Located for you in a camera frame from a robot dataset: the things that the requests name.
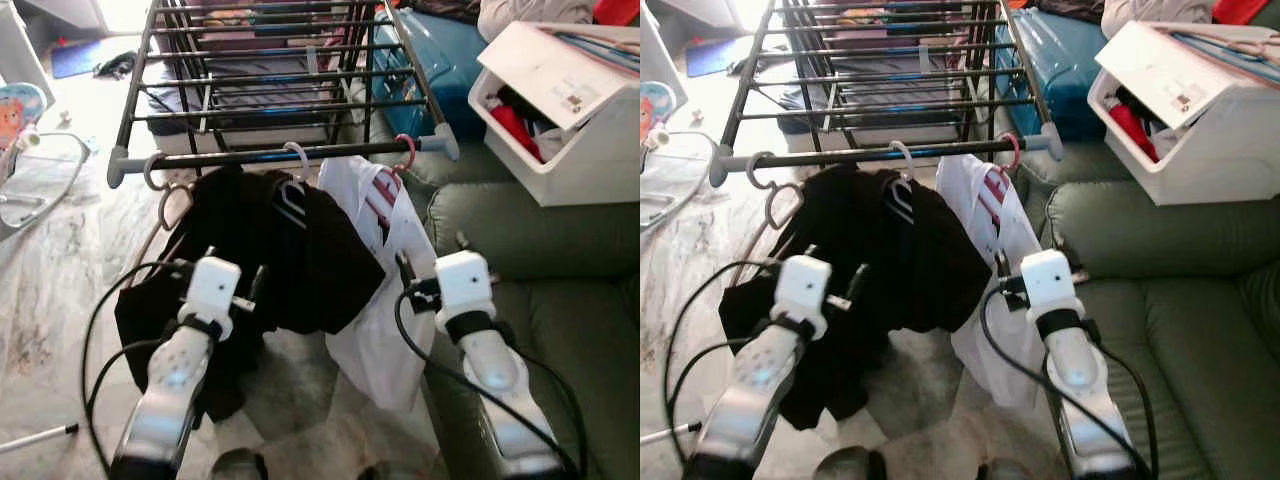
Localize black printed t-shirt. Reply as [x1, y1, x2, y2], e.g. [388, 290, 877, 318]
[113, 165, 388, 423]
[718, 163, 993, 431]

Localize dark metal drying rack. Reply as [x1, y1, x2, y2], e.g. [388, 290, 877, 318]
[708, 0, 1066, 189]
[106, 0, 463, 191]

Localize green leather sofa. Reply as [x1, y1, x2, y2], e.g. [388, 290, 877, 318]
[398, 135, 641, 480]
[1015, 135, 1280, 480]

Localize white shirt red letters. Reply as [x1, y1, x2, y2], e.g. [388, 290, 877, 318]
[318, 155, 441, 413]
[935, 153, 1046, 411]

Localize blue suitcase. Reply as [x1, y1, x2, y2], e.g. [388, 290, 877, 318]
[995, 8, 1111, 141]
[372, 8, 491, 141]

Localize beige cushion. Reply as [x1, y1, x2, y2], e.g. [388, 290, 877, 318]
[478, 0, 596, 41]
[1100, 0, 1216, 39]

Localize red cloth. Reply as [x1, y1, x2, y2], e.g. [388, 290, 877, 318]
[1110, 100, 1161, 161]
[488, 100, 543, 161]

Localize grey clothes hanger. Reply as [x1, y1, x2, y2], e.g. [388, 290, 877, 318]
[745, 150, 776, 191]
[143, 152, 176, 193]
[157, 183, 196, 233]
[765, 182, 804, 231]

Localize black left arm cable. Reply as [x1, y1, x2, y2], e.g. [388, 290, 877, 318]
[80, 258, 191, 477]
[660, 258, 781, 471]

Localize white storage box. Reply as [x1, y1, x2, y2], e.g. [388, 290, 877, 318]
[467, 20, 641, 208]
[1087, 20, 1280, 206]

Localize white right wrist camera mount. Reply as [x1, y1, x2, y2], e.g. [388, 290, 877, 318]
[435, 250, 499, 319]
[1018, 249, 1081, 316]

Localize grey robot left leg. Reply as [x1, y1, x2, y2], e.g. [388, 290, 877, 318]
[815, 447, 888, 480]
[210, 447, 269, 480]

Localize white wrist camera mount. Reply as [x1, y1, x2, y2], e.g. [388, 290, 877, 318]
[183, 256, 244, 323]
[1018, 249, 1081, 316]
[435, 250, 499, 319]
[773, 254, 834, 326]

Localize clear plastic cover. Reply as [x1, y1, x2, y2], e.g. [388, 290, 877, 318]
[640, 130, 686, 236]
[0, 130, 93, 243]

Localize thin white table leg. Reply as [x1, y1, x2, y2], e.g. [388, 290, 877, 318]
[640, 420, 701, 446]
[0, 423, 81, 453]

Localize white cabinet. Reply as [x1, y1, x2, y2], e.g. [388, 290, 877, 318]
[0, 0, 56, 106]
[640, 0, 691, 101]

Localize blue floor mat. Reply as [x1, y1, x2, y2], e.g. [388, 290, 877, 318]
[685, 36, 756, 79]
[50, 38, 109, 79]

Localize small black cloth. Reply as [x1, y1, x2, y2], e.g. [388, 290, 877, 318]
[93, 50, 138, 81]

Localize blue orange cartoon toy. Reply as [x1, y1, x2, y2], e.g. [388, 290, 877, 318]
[0, 83, 48, 151]
[640, 80, 679, 141]

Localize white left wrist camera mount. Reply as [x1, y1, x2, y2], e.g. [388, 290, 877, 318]
[183, 256, 244, 323]
[773, 254, 834, 326]

